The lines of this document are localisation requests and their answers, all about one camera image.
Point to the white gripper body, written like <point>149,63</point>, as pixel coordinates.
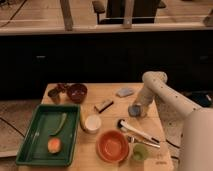
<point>137,110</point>

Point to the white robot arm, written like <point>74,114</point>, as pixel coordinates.
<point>196,150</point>

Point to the small green cup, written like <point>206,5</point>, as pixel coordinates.
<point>140,153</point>

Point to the white paper cup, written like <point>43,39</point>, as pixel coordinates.
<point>93,124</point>

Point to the silver metal spoon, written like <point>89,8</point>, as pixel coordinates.
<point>134,140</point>

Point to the dark brown block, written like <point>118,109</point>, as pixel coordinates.
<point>103,105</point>

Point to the orange plastic bowl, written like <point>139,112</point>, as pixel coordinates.
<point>112,147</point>

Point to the yellow banana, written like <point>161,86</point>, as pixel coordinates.
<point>82,119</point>

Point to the dark red bowl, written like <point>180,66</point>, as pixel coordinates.
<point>77,92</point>

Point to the dark brown toy piece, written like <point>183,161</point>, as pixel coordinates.
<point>62,87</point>

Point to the orange peach fruit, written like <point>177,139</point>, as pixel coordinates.
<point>54,145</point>

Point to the black office chair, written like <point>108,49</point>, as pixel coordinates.
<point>127,11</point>

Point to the green plastic tray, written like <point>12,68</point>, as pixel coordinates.
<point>45,120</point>

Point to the white handled brush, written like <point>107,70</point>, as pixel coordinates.
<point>123,124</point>

